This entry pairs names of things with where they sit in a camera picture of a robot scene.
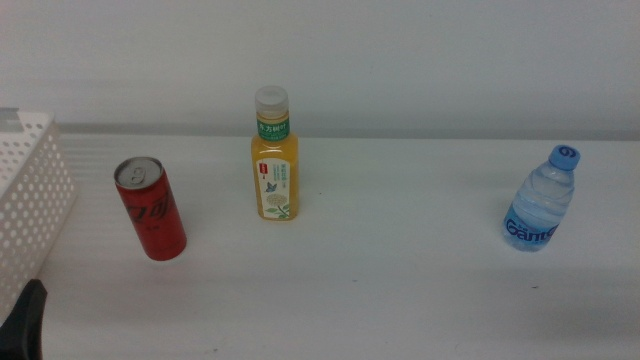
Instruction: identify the yellow tea bottle white cap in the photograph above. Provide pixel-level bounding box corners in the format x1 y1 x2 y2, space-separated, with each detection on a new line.
250 85 300 222

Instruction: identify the clear water bottle blue cap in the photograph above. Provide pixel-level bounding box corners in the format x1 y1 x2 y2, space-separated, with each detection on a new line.
501 144 582 253

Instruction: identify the white perforated plastic basket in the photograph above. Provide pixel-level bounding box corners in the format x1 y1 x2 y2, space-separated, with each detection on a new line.
0 110 79 326

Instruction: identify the grey metal rail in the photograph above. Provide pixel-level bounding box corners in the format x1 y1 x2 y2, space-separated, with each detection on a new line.
0 107 22 134

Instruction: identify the red cola can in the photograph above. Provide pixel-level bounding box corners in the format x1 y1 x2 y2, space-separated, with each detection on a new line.
113 156 188 262

